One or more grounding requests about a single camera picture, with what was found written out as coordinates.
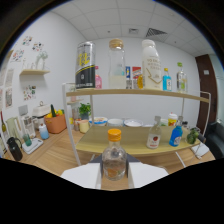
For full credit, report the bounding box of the clear bottle with orange cap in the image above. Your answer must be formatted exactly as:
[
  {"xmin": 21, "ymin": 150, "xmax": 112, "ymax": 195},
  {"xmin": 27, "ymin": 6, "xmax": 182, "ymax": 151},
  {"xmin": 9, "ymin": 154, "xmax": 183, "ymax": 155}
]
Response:
[{"xmin": 101, "ymin": 128, "xmax": 128, "ymax": 182}]

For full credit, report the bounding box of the jar of green limes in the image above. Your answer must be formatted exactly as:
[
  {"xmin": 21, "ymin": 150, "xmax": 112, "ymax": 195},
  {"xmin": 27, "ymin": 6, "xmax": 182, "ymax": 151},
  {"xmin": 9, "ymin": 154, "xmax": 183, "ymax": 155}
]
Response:
[{"xmin": 185, "ymin": 126, "xmax": 201, "ymax": 145}]

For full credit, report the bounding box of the tall glass bottle cork lid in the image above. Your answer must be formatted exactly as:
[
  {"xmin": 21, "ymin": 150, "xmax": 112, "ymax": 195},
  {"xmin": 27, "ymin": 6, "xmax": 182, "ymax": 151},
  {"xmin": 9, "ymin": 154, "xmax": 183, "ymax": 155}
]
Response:
[{"xmin": 108, "ymin": 38, "xmax": 127, "ymax": 90}]

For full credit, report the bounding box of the orange storage basket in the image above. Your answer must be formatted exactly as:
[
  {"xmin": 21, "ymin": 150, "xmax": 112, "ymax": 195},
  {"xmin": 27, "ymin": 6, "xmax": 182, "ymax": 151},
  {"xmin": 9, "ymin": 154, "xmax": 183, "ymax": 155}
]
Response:
[{"xmin": 43, "ymin": 113, "xmax": 68, "ymax": 135}]

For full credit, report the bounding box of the pale green glass pitcher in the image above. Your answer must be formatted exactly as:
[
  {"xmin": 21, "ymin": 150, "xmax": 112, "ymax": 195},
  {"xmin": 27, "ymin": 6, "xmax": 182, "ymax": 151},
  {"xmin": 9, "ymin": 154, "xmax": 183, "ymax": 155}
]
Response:
[{"xmin": 5, "ymin": 116, "xmax": 24, "ymax": 139}]

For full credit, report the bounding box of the light blue drink bottle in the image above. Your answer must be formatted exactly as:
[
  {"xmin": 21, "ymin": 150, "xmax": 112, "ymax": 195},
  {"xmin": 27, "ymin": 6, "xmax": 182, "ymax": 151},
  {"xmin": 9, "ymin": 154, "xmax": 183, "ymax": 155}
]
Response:
[{"xmin": 162, "ymin": 67, "xmax": 173, "ymax": 92}]

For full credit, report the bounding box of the clear bottle with green cap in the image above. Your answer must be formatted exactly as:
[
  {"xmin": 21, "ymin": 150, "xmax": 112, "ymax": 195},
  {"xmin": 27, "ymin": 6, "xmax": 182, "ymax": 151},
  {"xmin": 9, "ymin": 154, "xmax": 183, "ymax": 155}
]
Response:
[{"xmin": 176, "ymin": 61, "xmax": 188, "ymax": 94}]

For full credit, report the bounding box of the small pink bottle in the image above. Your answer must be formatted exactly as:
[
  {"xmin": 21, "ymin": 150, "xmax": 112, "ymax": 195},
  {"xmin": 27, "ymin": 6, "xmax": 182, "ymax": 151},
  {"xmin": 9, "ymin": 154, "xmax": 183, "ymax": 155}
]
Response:
[{"xmin": 94, "ymin": 65, "xmax": 103, "ymax": 90}]

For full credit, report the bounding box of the dark wine bottle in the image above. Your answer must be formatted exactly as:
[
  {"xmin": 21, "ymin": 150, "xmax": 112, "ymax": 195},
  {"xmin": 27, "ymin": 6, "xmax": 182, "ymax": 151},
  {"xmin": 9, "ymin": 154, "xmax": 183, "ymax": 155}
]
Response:
[{"xmin": 0, "ymin": 111, "xmax": 8, "ymax": 134}]

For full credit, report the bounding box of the black jug with handle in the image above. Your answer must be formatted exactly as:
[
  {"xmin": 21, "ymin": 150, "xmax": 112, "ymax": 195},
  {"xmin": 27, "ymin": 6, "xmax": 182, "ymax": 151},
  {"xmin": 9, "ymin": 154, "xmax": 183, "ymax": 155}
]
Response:
[{"xmin": 6, "ymin": 136, "xmax": 24, "ymax": 162}]

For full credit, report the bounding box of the small amber bottle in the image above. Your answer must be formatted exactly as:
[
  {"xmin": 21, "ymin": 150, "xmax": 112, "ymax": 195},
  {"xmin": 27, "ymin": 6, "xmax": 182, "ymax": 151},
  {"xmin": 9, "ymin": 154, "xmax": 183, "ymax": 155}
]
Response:
[{"xmin": 136, "ymin": 73, "xmax": 145, "ymax": 90}]

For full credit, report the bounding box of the wooden wall shelf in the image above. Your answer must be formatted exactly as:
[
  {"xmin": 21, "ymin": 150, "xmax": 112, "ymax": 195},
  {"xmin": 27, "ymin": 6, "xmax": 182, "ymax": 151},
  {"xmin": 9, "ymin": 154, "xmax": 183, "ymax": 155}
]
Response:
[{"xmin": 19, "ymin": 68, "xmax": 51, "ymax": 76}]

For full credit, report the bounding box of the green potted plant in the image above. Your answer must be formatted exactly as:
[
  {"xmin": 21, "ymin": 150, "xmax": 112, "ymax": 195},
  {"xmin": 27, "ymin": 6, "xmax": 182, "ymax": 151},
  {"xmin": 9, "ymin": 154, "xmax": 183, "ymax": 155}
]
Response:
[{"xmin": 78, "ymin": 102, "xmax": 92, "ymax": 120}]

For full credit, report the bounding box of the pale blue white bottle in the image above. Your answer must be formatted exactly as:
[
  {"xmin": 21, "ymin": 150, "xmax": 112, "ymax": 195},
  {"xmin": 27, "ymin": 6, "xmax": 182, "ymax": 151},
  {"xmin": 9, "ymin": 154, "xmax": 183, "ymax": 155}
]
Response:
[{"xmin": 38, "ymin": 122, "xmax": 50, "ymax": 141}]

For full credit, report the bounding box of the white two-tier wooden rack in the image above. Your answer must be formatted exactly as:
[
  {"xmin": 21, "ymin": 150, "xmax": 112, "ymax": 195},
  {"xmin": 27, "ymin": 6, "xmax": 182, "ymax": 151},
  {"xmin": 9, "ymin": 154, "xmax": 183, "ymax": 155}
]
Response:
[{"xmin": 61, "ymin": 82, "xmax": 212, "ymax": 168}]

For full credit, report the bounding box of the blue liquid bottle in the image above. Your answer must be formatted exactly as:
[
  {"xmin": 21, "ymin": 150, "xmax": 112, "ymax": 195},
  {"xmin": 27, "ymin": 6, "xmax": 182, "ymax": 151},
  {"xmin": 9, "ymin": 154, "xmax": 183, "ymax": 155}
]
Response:
[{"xmin": 168, "ymin": 115, "xmax": 184, "ymax": 148}]

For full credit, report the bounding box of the pale yellow cup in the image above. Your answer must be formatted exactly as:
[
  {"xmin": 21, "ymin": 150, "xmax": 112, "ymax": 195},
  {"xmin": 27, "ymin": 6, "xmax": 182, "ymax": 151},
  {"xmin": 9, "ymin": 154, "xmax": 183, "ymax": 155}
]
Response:
[{"xmin": 78, "ymin": 119, "xmax": 90, "ymax": 134}]

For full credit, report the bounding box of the black chair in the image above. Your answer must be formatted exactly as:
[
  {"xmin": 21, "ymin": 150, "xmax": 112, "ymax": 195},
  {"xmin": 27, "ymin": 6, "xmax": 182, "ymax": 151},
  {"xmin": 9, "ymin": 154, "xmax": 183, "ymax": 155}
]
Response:
[{"xmin": 203, "ymin": 121, "xmax": 224, "ymax": 160}]

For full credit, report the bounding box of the small green cup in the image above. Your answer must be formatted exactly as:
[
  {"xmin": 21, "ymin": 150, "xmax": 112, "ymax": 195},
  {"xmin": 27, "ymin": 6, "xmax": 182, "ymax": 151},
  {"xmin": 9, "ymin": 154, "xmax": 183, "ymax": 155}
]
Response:
[{"xmin": 22, "ymin": 133, "xmax": 33, "ymax": 147}]

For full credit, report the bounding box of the white coffee appliance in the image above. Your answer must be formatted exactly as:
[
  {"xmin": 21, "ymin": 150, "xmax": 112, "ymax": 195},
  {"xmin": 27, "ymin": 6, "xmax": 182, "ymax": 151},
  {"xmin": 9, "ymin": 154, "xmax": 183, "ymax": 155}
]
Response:
[{"xmin": 18, "ymin": 104, "xmax": 37, "ymax": 138}]

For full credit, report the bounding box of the blue printed card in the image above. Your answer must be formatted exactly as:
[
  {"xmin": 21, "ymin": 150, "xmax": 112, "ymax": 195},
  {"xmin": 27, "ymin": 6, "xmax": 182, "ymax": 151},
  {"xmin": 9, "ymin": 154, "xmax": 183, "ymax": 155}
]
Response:
[{"xmin": 125, "ymin": 65, "xmax": 132, "ymax": 80}]

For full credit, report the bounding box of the white notebook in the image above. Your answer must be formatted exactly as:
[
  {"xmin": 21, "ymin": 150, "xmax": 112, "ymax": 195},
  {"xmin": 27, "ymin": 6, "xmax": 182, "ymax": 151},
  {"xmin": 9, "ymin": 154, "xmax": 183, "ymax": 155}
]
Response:
[{"xmin": 191, "ymin": 142, "xmax": 210, "ymax": 158}]

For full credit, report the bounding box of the large white milk bottle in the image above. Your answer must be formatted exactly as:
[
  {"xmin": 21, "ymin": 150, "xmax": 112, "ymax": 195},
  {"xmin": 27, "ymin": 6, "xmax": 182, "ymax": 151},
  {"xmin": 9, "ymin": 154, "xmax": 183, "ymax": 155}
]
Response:
[{"xmin": 141, "ymin": 39, "xmax": 163, "ymax": 91}]

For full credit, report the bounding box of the tall black yellow can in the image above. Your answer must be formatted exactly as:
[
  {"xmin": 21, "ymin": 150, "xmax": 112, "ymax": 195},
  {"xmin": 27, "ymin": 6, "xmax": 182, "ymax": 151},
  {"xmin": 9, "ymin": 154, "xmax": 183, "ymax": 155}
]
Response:
[{"xmin": 74, "ymin": 40, "xmax": 97, "ymax": 90}]

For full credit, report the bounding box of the white bowl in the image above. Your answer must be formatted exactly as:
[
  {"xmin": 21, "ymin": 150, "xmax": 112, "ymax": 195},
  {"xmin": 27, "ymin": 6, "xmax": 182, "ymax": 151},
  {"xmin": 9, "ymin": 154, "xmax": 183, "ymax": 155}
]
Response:
[
  {"xmin": 123, "ymin": 118, "xmax": 144, "ymax": 128},
  {"xmin": 107, "ymin": 118, "xmax": 124, "ymax": 128}
]

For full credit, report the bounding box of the white kitchen scale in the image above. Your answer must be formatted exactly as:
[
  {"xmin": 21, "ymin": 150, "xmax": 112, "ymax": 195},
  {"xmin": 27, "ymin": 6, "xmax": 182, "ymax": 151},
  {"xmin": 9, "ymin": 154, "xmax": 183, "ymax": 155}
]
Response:
[{"xmin": 21, "ymin": 137, "xmax": 44, "ymax": 155}]

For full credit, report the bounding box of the red white printed card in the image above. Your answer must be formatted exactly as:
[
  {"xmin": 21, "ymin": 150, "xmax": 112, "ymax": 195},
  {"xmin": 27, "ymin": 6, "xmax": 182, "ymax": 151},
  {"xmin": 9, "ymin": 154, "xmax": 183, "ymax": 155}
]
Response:
[{"xmin": 131, "ymin": 66, "xmax": 142, "ymax": 81}]

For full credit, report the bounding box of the brown door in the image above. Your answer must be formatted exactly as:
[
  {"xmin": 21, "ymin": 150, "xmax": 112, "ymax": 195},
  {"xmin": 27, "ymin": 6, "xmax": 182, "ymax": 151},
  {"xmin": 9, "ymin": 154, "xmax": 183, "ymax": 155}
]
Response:
[{"xmin": 194, "ymin": 54, "xmax": 213, "ymax": 134}]

